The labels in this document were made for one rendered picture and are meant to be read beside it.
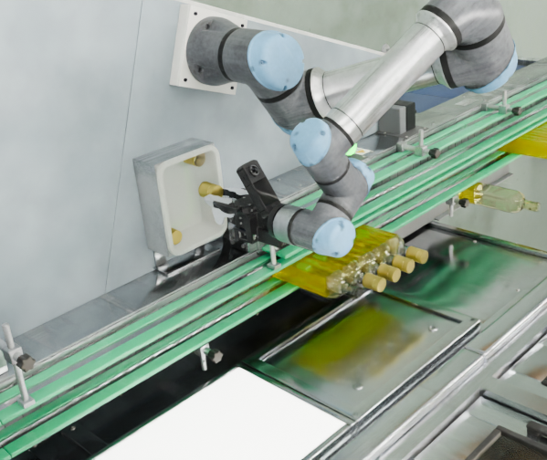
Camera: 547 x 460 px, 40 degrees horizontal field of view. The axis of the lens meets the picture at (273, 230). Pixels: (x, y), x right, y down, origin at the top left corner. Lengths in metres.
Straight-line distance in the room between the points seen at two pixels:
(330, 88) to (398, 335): 0.60
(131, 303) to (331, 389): 0.47
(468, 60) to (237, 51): 0.46
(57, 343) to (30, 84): 0.51
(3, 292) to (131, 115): 0.45
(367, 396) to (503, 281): 0.65
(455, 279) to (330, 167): 0.84
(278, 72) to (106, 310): 0.62
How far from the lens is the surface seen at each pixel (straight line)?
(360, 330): 1.80
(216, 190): 1.59
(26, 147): 1.53
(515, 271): 2.14
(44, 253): 1.60
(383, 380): 1.64
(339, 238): 1.37
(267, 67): 1.53
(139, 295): 1.67
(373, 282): 1.72
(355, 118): 1.34
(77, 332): 1.58
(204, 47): 1.65
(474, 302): 1.99
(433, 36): 1.41
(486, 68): 1.52
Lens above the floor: 2.08
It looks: 41 degrees down
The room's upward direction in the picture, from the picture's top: 108 degrees clockwise
